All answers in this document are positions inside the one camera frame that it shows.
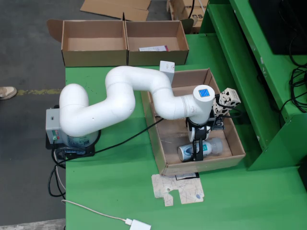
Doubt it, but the black power cable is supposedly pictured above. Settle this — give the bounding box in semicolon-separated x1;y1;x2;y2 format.
47;149;67;197

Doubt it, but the tall white grey carton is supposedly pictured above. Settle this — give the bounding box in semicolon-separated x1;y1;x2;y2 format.
159;60;175;82

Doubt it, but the white adapter cable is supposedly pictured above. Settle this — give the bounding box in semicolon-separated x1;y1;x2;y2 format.
61;199;128;222

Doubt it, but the thin white cable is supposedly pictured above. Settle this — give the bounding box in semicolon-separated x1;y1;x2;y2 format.
54;155;66;191

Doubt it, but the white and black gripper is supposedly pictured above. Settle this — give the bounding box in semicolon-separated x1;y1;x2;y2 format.
186;122;213;162

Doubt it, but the black monitor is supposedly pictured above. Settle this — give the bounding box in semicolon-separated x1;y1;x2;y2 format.
248;0;307;55

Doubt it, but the grey robot base box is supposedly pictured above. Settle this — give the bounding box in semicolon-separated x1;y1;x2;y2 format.
45;108;63;146

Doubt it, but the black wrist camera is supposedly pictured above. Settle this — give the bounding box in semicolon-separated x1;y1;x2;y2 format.
211;117;225;130

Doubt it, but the printed cardboard boxes stack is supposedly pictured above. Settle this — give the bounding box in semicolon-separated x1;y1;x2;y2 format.
166;0;209;34

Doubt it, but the flat white pink box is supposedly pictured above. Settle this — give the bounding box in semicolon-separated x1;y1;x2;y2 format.
138;45;169;52

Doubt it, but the white bottle with teal label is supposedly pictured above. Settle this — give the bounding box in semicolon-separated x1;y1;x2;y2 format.
177;137;224;161

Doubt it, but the empty open cardboard box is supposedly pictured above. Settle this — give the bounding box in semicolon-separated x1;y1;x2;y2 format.
47;19;128;68

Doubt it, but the cow print hand cream box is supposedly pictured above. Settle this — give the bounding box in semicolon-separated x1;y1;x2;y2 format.
212;88;242;118

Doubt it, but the black camera cable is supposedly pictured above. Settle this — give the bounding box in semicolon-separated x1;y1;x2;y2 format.
215;93;243;118

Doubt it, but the green metal shelf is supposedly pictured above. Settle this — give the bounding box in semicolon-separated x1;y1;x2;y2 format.
199;0;307;172

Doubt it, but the beige shoe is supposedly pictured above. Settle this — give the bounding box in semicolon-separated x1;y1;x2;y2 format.
0;86;18;101

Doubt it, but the flat cardboard sheet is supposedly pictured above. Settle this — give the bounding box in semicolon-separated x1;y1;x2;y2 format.
80;0;152;22

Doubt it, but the white power adapter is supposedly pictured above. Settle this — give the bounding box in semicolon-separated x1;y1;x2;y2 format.
124;217;152;230

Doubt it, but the shallow cardboard tray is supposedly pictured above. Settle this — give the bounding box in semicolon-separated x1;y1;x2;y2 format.
141;68;247;177

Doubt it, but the flattened printed paper carton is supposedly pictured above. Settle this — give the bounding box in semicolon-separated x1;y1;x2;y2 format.
151;172;206;207

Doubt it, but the black cable bundle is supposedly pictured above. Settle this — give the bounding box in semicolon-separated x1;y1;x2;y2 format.
278;31;307;113

